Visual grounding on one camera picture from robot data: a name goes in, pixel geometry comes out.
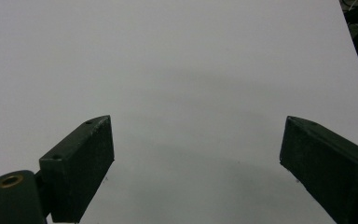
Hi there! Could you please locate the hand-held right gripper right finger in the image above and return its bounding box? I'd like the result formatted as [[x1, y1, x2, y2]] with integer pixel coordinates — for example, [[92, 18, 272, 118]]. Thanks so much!
[[279, 115, 358, 224]]

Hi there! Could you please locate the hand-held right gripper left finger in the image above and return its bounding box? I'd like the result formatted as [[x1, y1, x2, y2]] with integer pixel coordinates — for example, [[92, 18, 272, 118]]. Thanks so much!
[[38, 115, 116, 224]]

